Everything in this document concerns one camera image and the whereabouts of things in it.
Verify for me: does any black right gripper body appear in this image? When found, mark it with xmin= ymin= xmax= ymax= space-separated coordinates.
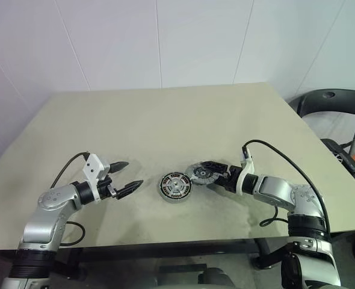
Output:
xmin=222 ymin=164 xmax=245 ymax=194

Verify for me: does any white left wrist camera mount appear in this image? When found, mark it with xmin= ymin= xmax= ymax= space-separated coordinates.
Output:
xmin=81 ymin=153 xmax=111 ymax=206

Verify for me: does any round silver motor disc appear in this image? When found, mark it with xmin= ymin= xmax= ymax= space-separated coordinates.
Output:
xmin=184 ymin=161 xmax=219 ymax=187

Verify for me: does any black bag with white print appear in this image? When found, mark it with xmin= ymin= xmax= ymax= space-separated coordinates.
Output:
xmin=330 ymin=143 xmax=355 ymax=174

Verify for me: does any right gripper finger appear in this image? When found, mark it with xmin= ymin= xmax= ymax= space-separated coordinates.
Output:
xmin=200 ymin=160 xmax=229 ymax=177
xmin=206 ymin=176 xmax=228 ymax=190

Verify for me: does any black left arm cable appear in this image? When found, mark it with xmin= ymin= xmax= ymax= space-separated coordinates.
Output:
xmin=50 ymin=152 xmax=90 ymax=247

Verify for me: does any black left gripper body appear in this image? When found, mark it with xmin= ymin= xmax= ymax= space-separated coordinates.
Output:
xmin=97 ymin=173 xmax=119 ymax=201

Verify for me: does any black table leg frame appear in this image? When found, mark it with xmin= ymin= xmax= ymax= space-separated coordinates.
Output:
xmin=57 ymin=237 xmax=289 ymax=270

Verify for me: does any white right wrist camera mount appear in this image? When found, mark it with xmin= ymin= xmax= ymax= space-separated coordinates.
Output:
xmin=236 ymin=146 xmax=255 ymax=197

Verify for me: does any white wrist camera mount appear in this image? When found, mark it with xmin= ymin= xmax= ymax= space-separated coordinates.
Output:
xmin=81 ymin=153 xmax=111 ymax=206
xmin=236 ymin=146 xmax=255 ymax=197

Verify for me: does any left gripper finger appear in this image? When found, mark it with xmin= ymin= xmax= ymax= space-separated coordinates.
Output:
xmin=116 ymin=179 xmax=144 ymax=200
xmin=109 ymin=161 xmax=130 ymax=175

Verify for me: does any round motor housing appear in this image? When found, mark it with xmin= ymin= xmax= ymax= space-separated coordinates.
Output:
xmin=158 ymin=171 xmax=194 ymax=204

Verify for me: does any dark grey folding chair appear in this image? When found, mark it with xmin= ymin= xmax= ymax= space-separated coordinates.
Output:
xmin=288 ymin=88 xmax=355 ymax=193

